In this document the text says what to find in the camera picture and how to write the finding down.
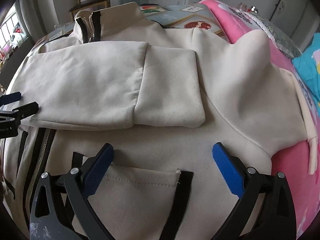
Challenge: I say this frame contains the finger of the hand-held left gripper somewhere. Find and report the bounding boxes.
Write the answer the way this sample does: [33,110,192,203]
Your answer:
[0,101,40,127]
[0,92,21,107]

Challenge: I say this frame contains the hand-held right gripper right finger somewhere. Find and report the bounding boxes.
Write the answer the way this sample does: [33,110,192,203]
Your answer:
[212,142,297,240]

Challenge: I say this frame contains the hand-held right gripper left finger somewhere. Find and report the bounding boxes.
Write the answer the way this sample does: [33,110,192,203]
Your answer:
[29,143,115,240]

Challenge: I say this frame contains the cream zip jacket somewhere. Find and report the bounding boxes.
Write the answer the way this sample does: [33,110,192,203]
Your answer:
[0,2,319,240]

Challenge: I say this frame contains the pink printed blanket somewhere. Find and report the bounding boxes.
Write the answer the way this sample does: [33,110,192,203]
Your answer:
[197,0,320,240]

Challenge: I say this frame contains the metal window grille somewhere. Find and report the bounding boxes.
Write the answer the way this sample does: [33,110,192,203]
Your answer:
[0,10,28,63]

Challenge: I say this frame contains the grey curtain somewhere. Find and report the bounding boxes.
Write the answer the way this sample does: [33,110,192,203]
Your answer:
[19,0,50,39]

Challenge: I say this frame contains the teal printed pillow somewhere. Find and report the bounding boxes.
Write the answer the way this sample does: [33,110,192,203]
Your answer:
[292,34,320,110]

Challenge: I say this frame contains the grey lace cloth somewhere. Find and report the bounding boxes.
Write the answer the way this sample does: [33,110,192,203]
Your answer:
[240,10,303,58]

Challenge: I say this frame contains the patterned tablecloth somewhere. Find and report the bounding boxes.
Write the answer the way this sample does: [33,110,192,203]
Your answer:
[32,4,229,53]

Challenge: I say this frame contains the white wardrobe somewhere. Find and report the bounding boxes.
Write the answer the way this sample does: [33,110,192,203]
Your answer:
[269,0,315,30]

